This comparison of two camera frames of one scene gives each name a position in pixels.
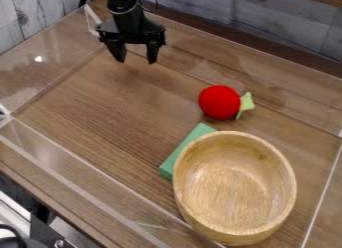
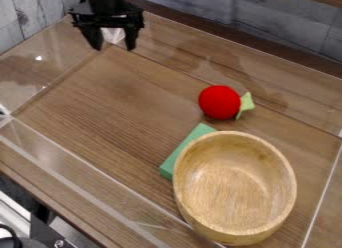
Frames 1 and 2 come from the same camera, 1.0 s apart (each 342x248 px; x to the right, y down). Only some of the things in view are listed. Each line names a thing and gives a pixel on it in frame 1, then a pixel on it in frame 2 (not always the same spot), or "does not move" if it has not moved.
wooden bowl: [235, 187] does not move
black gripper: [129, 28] → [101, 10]
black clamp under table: [41, 233] does not move
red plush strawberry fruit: [221, 103] does not move
